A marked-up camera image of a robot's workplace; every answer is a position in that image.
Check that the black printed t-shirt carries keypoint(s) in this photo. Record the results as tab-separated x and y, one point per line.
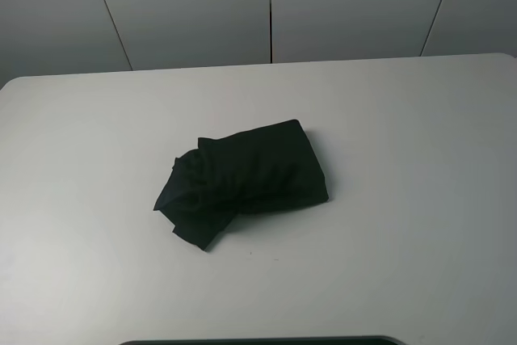
263	170

